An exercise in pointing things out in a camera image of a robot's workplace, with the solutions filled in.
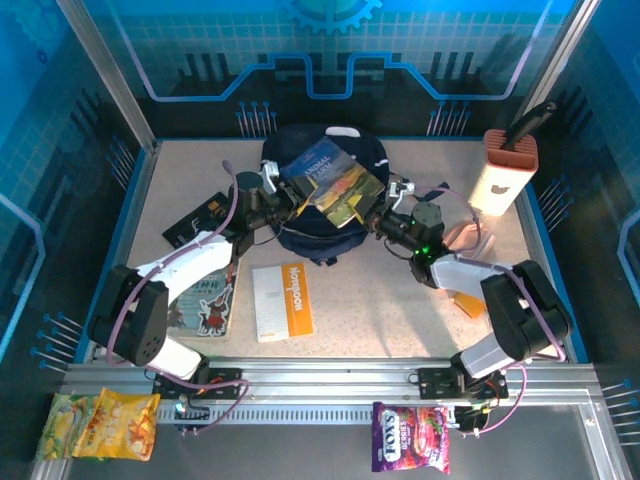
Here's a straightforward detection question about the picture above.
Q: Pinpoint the white knife block orange top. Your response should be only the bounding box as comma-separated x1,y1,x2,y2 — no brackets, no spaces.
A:
465,128,539,217

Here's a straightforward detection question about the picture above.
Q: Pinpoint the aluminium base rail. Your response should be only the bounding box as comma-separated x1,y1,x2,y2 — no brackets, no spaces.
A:
58,357,601,407

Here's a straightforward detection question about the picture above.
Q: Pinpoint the black book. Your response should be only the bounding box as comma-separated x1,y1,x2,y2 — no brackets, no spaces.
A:
162,192,236,249

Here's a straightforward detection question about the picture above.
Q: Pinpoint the black knife handle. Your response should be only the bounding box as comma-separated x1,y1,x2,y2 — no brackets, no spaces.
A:
502,101,558,151

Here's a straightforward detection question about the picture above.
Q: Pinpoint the pink transparent pouch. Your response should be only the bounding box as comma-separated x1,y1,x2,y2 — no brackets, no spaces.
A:
442,219,497,262

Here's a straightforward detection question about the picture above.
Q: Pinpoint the purple Fox's candy bag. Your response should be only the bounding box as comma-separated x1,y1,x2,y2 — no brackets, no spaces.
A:
371,401,451,475

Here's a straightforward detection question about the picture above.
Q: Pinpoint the aluminium frame post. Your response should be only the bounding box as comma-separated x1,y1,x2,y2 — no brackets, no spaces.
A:
517,0,604,134
54,0,159,151

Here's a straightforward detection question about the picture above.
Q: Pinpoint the small orange box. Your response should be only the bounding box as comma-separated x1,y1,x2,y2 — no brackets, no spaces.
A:
449,292,489,320

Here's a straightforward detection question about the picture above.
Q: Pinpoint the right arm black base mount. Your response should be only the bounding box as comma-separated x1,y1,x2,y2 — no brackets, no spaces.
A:
408,367,510,401

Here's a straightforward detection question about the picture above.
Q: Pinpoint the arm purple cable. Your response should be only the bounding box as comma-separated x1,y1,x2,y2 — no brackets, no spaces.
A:
417,182,569,437
107,159,251,437

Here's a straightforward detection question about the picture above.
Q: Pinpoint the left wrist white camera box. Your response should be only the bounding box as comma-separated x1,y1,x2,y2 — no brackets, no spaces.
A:
259,159,281,194

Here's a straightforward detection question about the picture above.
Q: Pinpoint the orange and white notebook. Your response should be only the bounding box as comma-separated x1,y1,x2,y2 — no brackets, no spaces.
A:
251,261,315,344

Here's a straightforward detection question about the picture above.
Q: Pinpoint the Animal Farm paperback book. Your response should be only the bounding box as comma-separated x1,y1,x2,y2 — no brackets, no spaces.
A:
278,135,389,230

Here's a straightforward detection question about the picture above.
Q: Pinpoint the navy blue student backpack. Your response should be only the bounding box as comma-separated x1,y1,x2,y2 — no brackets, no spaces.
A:
259,123,401,266

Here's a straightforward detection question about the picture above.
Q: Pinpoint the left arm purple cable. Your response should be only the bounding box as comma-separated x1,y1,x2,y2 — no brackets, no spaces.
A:
107,159,251,437

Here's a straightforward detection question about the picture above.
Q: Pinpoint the green yellow snack bag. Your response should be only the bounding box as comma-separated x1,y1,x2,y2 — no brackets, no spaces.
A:
33,393,101,462

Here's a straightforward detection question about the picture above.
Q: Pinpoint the illustrated Chinese children's book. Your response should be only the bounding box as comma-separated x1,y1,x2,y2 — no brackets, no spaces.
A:
167,257,241,341

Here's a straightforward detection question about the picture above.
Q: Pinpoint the small controller board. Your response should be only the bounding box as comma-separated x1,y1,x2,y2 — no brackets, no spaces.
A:
172,397,211,437
452,402,494,439

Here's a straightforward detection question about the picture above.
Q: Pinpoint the white slotted cable duct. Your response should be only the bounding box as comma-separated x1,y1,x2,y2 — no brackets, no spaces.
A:
155,403,459,426

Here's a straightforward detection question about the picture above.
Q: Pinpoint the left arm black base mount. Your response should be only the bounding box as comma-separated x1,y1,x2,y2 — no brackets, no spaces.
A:
152,367,246,401

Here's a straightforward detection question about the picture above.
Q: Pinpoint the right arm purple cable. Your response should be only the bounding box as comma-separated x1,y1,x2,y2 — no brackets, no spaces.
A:
417,182,569,437

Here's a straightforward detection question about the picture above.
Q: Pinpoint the yellow chips bag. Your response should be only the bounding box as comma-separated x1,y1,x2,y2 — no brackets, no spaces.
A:
72,387,162,462

